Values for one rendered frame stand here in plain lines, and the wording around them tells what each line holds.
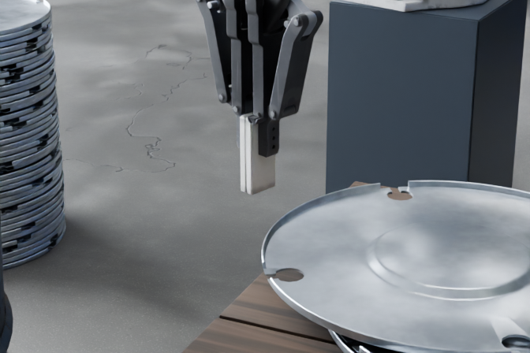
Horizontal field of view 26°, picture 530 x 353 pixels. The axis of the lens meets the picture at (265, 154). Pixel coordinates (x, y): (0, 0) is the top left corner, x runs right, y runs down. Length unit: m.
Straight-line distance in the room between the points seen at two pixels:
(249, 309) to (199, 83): 1.69
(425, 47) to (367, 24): 0.07
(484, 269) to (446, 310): 0.06
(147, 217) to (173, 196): 0.09
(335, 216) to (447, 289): 0.16
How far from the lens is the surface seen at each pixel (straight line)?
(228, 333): 0.82
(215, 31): 0.98
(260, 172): 0.99
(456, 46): 1.28
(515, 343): 0.80
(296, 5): 0.92
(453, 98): 1.29
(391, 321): 0.80
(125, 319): 1.56
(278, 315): 0.84
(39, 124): 1.69
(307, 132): 2.22
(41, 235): 1.74
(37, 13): 1.71
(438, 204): 0.99
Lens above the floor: 0.76
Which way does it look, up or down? 21 degrees down
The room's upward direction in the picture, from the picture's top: straight up
